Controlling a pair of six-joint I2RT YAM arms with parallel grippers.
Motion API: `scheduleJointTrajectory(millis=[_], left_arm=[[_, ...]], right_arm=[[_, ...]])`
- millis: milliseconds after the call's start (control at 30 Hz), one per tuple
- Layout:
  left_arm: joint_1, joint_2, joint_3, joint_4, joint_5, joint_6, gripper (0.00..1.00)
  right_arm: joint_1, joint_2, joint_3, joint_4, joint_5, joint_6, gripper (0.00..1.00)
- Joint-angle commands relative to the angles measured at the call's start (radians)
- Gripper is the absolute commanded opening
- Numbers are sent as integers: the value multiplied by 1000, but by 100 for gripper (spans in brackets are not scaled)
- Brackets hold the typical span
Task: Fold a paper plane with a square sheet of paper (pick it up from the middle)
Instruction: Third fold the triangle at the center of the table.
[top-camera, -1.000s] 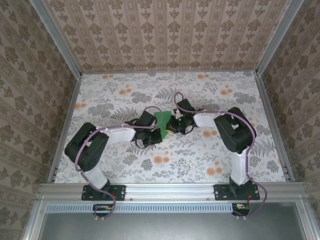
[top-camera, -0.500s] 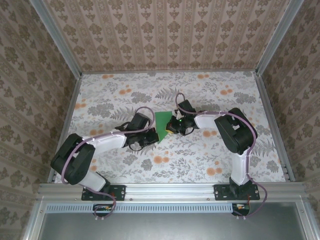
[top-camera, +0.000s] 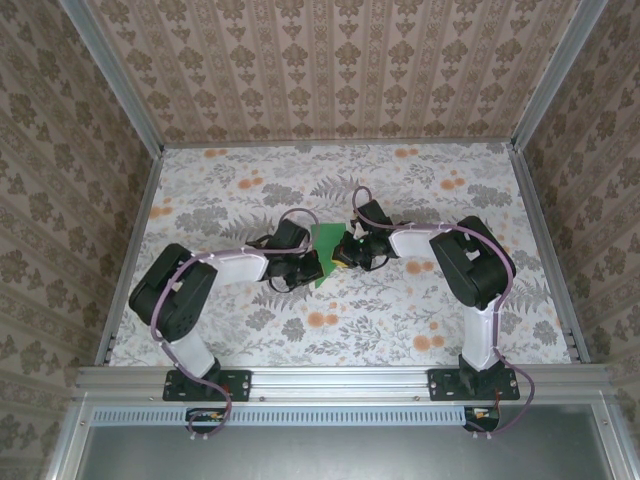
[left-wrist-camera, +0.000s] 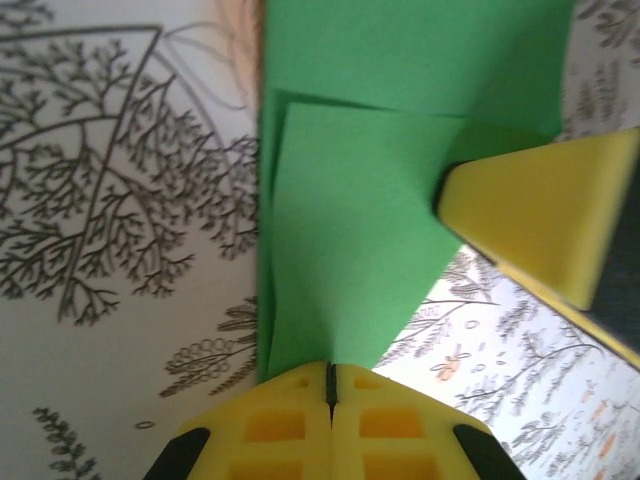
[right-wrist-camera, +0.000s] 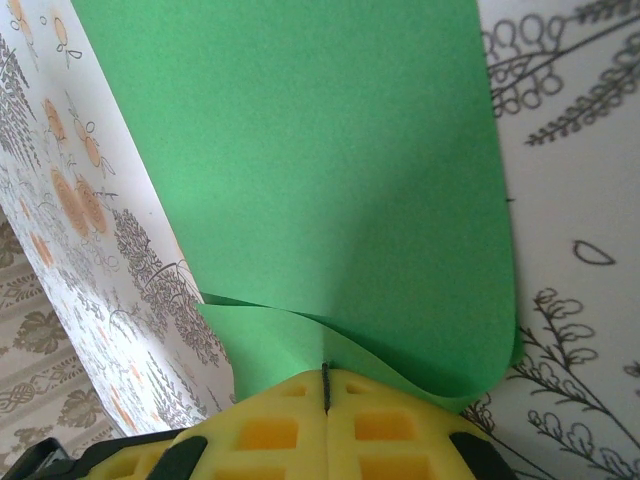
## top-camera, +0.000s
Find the thin aluminium frame rail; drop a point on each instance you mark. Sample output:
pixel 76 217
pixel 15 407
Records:
pixel 533 200
pixel 340 144
pixel 146 200

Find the green cloth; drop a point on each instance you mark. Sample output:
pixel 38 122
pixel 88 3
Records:
pixel 327 240

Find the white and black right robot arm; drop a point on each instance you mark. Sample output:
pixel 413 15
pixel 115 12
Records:
pixel 472 265

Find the wide aluminium frame rail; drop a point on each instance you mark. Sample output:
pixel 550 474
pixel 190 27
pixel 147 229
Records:
pixel 340 382

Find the black connector board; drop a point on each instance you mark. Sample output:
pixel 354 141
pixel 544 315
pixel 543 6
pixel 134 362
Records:
pixel 205 416
pixel 482 414

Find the grey metal panel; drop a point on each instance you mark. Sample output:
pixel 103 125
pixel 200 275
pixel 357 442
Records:
pixel 340 455

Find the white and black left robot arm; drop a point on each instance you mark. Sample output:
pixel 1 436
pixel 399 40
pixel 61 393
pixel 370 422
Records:
pixel 172 295

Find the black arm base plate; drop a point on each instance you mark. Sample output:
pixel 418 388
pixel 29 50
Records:
pixel 440 386
pixel 235 386

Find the floral patterned table cover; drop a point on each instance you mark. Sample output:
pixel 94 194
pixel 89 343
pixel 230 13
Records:
pixel 340 330

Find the aluminium frame post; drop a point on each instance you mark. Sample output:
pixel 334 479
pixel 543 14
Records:
pixel 116 75
pixel 556 75

